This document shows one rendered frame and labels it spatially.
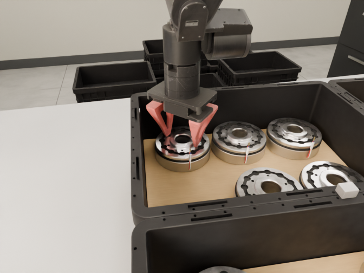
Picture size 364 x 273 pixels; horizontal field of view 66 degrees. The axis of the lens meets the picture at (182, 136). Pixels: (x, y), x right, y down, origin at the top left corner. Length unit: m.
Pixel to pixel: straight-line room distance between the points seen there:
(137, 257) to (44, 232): 0.38
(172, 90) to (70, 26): 2.99
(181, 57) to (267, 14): 3.41
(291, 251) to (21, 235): 0.49
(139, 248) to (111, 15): 3.15
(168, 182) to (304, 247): 0.23
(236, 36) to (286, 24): 3.54
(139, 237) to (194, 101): 0.23
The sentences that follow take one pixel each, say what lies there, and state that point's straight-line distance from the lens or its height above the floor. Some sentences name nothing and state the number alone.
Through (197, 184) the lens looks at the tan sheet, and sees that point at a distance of 0.48.
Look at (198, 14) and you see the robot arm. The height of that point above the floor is 1.10.
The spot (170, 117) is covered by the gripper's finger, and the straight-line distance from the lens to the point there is 0.53.
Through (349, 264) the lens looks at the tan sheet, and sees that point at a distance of 0.45.
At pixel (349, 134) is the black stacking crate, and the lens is 0.59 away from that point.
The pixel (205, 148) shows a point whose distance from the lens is 0.51.
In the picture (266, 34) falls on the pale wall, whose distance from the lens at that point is 3.88.
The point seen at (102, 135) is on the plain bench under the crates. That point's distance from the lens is 0.86.
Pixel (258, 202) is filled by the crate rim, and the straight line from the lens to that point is 0.33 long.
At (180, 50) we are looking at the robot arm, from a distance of 0.42.
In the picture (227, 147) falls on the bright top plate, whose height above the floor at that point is 0.86.
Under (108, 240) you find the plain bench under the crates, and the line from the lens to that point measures 0.59.
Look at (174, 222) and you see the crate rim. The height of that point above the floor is 0.93.
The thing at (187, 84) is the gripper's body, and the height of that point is 0.99.
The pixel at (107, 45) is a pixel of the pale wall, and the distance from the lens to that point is 3.43.
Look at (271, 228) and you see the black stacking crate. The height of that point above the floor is 0.90.
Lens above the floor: 1.17
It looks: 35 degrees down
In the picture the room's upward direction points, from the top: straight up
